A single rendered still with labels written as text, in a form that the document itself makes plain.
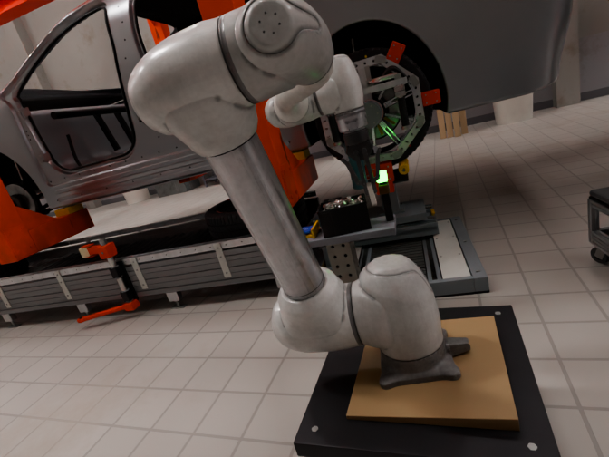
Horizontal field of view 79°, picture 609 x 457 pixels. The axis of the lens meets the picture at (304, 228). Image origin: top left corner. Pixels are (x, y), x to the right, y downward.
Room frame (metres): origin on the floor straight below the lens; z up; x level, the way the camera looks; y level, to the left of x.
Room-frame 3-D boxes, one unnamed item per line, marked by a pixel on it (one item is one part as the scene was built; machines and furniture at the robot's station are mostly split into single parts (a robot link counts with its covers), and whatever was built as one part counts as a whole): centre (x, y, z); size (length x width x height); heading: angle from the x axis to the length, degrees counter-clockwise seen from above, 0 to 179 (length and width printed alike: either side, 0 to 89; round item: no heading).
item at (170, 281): (2.68, 1.14, 0.13); 2.47 x 0.85 x 0.27; 72
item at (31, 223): (2.81, 1.81, 0.69); 0.52 x 0.17 x 0.35; 162
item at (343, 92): (1.13, -0.20, 1.00); 0.13 x 0.11 x 0.16; 73
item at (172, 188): (8.19, 2.47, 0.38); 0.80 x 0.64 x 0.76; 67
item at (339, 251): (1.49, -0.13, 0.21); 0.10 x 0.10 x 0.42; 72
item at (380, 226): (1.48, -0.16, 0.44); 0.43 x 0.17 x 0.03; 72
